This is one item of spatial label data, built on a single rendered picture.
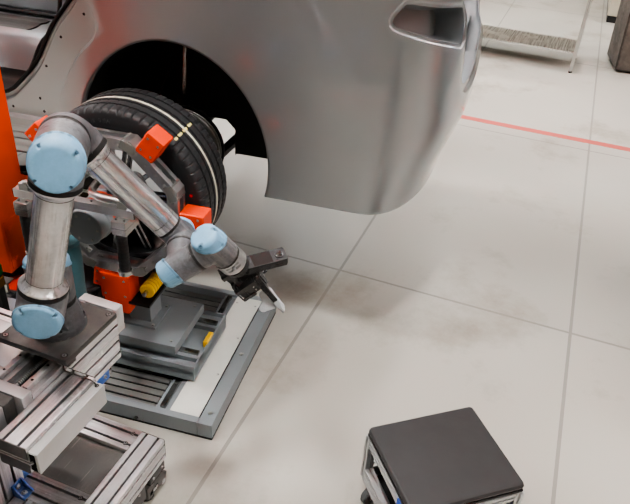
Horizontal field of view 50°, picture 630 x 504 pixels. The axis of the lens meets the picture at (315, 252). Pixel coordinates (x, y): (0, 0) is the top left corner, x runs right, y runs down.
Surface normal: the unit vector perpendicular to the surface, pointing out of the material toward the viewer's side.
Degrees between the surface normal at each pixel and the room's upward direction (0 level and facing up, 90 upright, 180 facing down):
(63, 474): 0
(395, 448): 0
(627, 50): 90
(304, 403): 0
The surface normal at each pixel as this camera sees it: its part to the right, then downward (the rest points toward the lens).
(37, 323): 0.13, 0.65
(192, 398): 0.07, -0.84
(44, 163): 0.21, 0.44
